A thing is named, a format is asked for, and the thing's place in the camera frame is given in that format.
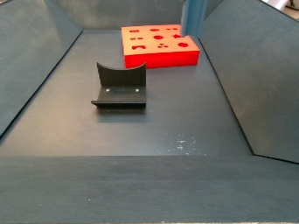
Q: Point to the red shape sorter block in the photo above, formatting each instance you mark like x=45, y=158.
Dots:
x=158, y=46

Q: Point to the black curved fixture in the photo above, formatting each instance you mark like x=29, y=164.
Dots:
x=122, y=87

